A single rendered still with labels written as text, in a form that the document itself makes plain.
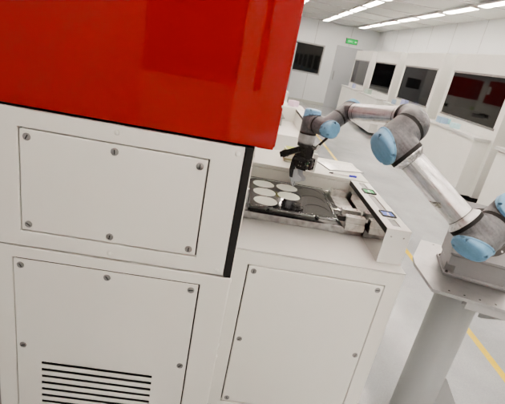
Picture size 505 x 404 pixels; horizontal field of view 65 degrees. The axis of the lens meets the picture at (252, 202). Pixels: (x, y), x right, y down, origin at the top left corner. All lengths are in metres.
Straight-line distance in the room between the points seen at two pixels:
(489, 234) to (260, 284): 0.76
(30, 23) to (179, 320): 0.90
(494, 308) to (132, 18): 1.39
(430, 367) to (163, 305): 1.12
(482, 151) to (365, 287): 4.97
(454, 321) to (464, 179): 4.70
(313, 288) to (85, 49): 1.04
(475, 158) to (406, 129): 4.93
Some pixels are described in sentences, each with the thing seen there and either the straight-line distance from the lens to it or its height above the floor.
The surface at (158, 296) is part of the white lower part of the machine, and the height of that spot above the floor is 0.72.
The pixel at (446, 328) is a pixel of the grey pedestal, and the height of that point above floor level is 0.60.
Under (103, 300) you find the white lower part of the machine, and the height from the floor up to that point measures 0.67.
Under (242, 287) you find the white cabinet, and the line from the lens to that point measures 1.47.
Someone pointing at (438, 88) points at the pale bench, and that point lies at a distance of 8.21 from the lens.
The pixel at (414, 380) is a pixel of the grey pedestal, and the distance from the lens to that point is 1.94.
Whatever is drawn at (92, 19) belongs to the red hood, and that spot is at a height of 1.46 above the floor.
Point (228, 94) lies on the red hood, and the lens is 1.04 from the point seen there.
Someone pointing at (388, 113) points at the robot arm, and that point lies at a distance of 1.57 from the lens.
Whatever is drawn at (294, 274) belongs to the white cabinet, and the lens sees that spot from 1.45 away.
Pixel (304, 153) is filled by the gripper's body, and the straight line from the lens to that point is 1.82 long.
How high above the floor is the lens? 1.46
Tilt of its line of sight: 21 degrees down
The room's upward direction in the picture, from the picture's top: 11 degrees clockwise
